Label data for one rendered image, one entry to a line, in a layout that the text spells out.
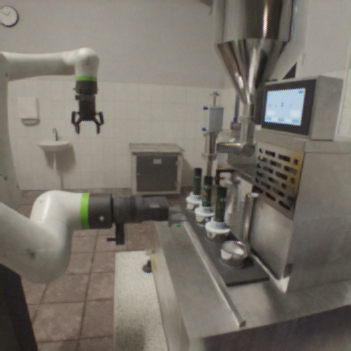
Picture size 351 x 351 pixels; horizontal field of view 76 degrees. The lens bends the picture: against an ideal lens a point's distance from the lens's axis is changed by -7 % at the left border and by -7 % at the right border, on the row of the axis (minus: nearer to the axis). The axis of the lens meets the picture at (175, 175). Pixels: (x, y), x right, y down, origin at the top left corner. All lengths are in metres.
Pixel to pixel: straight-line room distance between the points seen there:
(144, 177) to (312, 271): 3.22
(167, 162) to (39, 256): 3.23
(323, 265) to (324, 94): 0.37
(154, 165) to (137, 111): 1.06
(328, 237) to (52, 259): 0.57
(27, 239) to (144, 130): 3.81
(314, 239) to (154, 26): 4.16
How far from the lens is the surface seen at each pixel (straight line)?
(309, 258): 0.59
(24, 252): 0.51
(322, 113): 0.48
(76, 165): 4.37
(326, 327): 0.66
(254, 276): 0.61
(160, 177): 3.68
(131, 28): 4.39
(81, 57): 1.12
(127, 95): 4.19
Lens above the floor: 1.39
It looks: 15 degrees down
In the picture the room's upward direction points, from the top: 3 degrees clockwise
